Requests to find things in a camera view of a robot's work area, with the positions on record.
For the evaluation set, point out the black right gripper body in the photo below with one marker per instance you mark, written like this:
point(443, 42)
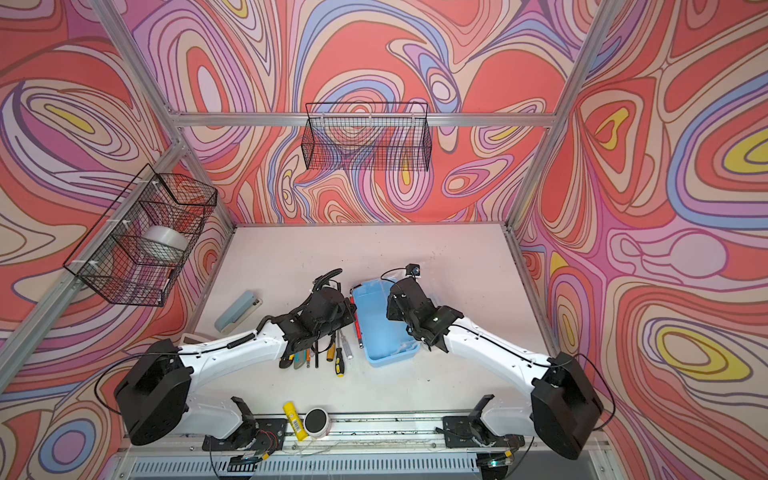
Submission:
point(395, 313)

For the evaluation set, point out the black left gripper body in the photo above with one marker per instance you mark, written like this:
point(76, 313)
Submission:
point(343, 316)

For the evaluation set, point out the black large hex key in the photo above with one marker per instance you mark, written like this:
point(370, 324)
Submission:
point(317, 355)

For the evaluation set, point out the light blue plastic tool box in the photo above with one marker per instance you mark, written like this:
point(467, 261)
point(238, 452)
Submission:
point(385, 342)

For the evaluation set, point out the teal utility knife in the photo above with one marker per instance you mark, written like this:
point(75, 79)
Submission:
point(299, 359)

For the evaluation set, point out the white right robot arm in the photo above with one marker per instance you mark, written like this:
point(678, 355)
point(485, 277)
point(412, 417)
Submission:
point(563, 408)

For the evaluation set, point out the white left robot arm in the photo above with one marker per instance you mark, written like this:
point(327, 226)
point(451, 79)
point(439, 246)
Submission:
point(160, 393)

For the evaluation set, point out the orange black screwdriver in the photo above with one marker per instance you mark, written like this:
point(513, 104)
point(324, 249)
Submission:
point(331, 351)

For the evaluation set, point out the silver small screwdriver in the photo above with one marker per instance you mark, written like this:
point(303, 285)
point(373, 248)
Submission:
point(346, 349)

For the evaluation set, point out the yellow black screwdriver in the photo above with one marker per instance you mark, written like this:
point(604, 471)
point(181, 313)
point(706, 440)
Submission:
point(339, 364)

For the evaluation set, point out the light blue stapler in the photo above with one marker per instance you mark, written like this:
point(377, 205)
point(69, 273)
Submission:
point(238, 311)

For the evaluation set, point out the black white tape roll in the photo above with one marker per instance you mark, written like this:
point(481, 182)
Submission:
point(317, 423)

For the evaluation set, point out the yellow glue stick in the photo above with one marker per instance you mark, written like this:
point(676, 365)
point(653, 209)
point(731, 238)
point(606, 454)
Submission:
point(294, 421)

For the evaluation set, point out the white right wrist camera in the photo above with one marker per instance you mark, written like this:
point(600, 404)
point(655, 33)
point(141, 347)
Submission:
point(413, 270)

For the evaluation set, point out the grey duct tape roll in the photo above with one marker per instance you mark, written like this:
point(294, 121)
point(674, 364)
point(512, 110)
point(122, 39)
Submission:
point(162, 241)

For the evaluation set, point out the black wire basket back wall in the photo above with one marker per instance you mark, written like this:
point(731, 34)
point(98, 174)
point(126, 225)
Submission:
point(367, 136)

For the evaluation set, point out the black wire basket wall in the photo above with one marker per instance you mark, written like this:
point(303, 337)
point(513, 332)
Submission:
point(367, 136)
point(116, 267)

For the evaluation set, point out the aluminium mounting rail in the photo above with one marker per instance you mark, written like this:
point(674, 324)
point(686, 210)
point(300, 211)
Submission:
point(392, 445)

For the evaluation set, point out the black wire basket left wall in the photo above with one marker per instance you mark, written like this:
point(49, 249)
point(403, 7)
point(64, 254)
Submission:
point(116, 267)

